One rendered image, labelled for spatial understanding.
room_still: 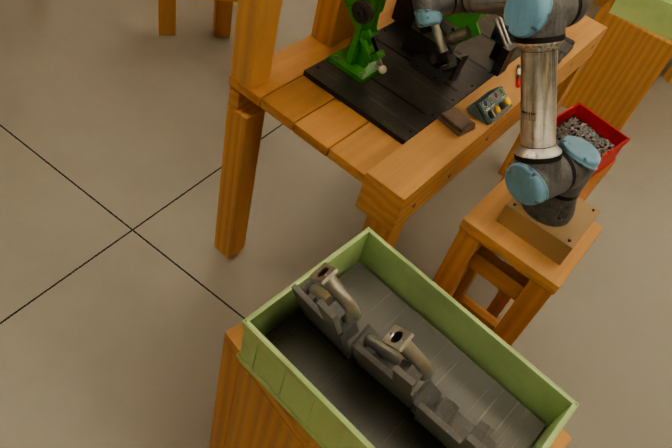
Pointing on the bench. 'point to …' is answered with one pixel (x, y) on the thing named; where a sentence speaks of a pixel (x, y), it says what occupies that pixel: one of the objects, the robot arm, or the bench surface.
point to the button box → (488, 106)
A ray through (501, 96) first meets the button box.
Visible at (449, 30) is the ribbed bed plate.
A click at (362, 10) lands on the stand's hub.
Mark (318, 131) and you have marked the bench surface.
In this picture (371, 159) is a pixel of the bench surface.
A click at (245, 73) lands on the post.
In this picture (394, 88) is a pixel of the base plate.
